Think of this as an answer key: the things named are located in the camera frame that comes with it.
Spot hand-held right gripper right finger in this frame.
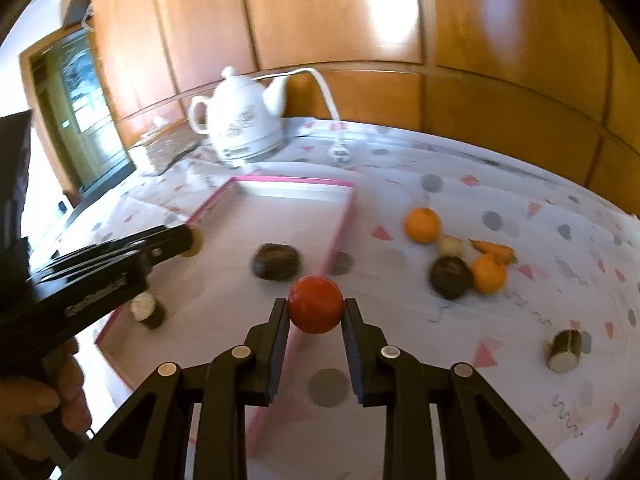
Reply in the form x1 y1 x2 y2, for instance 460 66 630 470
341 297 571 480

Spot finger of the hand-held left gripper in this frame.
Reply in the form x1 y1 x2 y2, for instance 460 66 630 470
32 226 171 273
135 225 195 273

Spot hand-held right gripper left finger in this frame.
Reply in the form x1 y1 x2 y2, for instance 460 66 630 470
65 297 292 480

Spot brown kiwi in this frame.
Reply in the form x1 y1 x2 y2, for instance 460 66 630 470
181 226 203 258

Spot red tomato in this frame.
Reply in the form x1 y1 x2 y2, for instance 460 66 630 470
287 275 346 335

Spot dark cylinder with white end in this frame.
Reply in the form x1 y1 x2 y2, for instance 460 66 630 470
129 292 167 331
544 329 584 374

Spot dark brown round fruit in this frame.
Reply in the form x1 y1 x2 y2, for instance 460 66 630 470
250 243 302 282
428 256 475 301

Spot pink-rimmed white tray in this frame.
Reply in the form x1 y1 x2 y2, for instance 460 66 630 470
95 175 357 456

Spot pale round fruit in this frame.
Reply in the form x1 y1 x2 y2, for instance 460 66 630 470
437 236 465 258

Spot orange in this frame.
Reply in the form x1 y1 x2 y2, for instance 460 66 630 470
404 207 442 245
471 254 509 295

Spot small carrot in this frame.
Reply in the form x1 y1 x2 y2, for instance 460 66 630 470
471 240 517 264

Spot person's left hand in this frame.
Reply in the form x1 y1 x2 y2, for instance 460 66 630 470
0 339 94 462

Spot glittery tissue box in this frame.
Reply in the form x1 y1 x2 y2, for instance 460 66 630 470
129 116 201 176

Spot white ceramic electric kettle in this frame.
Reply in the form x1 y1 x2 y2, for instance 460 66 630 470
189 66 288 166

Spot green framed glass door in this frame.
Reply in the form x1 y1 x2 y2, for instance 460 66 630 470
20 25 136 201

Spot patterned white tablecloth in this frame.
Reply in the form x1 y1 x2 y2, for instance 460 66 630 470
30 117 640 480

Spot white power cord with plug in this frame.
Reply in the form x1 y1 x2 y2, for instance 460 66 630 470
252 67 354 163

